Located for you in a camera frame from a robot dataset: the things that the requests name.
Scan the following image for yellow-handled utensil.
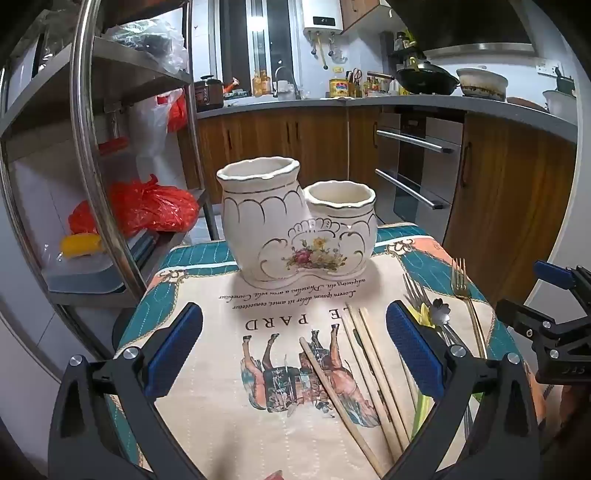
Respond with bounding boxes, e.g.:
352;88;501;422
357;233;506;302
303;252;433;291
406;302;437;439

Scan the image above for dark red rice cooker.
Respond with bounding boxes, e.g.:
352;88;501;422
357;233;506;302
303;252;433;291
194;74;225;112

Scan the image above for red lid box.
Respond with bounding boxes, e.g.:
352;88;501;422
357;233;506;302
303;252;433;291
97;137;129;155

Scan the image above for brown dish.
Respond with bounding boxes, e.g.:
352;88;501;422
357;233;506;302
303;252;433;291
505;96;548;112

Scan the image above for silver fork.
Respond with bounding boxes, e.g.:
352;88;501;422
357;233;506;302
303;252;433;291
403;273;472;439

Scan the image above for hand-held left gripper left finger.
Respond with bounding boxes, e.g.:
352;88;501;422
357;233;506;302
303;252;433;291
48;302;206;480

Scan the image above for black item in clear bag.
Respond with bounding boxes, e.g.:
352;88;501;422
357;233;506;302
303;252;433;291
102;21;190;75

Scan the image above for stainless steel shelf rack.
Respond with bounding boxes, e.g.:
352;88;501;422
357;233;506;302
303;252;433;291
0;0;220;361

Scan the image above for white water heater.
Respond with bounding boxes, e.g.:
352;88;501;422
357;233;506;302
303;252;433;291
302;0;345;35

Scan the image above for knife holder with scissors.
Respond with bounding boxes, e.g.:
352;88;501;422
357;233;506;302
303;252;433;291
346;67;365;97

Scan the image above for flower-shaped small silver spoon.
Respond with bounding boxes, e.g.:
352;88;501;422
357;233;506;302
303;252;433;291
429;298;467;347

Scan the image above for wooden chopstick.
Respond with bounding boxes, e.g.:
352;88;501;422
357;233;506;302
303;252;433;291
340;322;395;466
298;337;386;479
358;306;413;446
346;303;407;460

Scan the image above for black range hood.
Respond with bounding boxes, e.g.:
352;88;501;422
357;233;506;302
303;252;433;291
388;0;536;58

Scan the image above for clear plastic container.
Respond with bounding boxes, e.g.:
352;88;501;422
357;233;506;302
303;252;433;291
41;256;127;294

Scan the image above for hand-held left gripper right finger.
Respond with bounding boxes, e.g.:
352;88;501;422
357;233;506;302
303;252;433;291
385;299;541;480

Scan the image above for metal kitchen faucet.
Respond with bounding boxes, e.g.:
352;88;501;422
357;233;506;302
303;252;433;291
273;66;301;100

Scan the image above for green container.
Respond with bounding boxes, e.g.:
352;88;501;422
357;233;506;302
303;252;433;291
556;67;577;95

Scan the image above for white bowl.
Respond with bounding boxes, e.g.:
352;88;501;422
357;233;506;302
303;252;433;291
542;88;578;121

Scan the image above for wooden lower kitchen cabinets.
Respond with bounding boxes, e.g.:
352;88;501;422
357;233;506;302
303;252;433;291
178;104;578;305

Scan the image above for large red plastic bag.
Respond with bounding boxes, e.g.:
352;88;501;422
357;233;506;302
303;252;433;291
69;174;200;236

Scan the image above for wall spice shelf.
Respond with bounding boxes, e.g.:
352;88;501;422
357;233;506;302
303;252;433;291
392;30;426;61

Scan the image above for small hanging red plastic bag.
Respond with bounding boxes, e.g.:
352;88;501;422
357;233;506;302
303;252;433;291
157;90;189;134

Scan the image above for kitchen window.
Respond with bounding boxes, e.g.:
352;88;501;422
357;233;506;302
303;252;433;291
217;0;296;93

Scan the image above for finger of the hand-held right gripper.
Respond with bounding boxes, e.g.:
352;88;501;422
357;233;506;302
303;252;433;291
495;298;561;344
533;261;591;296

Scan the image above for black wok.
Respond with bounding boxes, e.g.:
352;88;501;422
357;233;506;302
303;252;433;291
367;58;460;96

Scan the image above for printed horse table cloth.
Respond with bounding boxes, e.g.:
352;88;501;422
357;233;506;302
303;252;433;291
113;224;527;480

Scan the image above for wooden upper kitchen cabinet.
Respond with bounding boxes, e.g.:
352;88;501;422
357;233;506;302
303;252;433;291
339;0;393;33

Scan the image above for white plastic bag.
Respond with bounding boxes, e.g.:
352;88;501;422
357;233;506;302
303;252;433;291
129;90;185;185

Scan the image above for white ceramic cooking pot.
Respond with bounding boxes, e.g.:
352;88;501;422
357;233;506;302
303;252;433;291
456;68;509;101

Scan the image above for yellow plastic item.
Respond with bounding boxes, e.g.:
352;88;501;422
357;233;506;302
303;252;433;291
61;233;105;259

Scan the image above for built-in steel oven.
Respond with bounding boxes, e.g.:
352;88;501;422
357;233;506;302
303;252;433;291
375;111;465;241

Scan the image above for person's right hand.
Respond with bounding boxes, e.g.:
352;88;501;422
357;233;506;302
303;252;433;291
531;375;591;462

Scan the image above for gold fork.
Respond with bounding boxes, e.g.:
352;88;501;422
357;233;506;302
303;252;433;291
450;257;488;361

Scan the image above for white floral ceramic utensil holder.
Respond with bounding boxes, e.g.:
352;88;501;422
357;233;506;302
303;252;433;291
216;157;378;284

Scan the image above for row of condiment bottles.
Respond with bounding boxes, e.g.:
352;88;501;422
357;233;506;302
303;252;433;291
362;74;400;95

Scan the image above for grey kitchen countertop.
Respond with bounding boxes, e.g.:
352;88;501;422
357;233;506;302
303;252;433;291
196;95;580;144

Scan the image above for stack of flat boards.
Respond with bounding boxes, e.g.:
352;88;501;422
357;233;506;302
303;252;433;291
127;228;160;273

